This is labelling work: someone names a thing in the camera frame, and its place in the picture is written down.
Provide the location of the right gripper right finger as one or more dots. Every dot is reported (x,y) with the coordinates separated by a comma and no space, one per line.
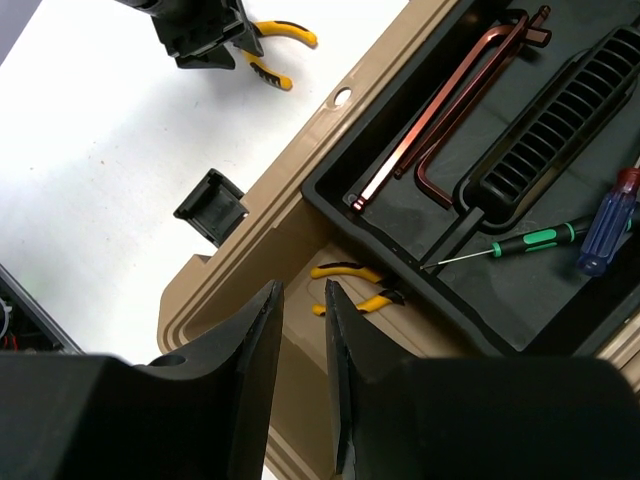
(399,416)

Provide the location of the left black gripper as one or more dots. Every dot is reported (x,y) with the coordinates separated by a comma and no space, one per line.
(196,32)

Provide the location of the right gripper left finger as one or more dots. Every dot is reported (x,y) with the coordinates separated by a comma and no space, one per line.
(201,411)

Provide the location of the yellow diagonal cutter pliers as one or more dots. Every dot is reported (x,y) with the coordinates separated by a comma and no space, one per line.
(275,31)

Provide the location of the yellow needle-nose pliers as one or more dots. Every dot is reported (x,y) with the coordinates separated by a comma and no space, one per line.
(372,289)

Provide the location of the green black screwdriver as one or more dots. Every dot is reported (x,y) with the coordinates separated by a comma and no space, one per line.
(562,234)

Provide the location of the tan plastic toolbox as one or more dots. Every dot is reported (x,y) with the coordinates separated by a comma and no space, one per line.
(279,235)

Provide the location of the long brown hex key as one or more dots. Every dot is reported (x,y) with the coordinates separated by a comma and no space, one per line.
(534,36)

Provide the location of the red blue screwdriver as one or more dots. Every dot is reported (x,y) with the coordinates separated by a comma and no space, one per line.
(610,223)

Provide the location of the large dark hex key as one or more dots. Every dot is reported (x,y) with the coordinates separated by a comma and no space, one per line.
(429,126)

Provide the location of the bent brown hex key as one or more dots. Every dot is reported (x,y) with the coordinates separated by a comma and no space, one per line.
(437,170)

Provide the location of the black toolbox inner tray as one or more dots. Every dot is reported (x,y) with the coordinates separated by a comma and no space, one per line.
(545,143)

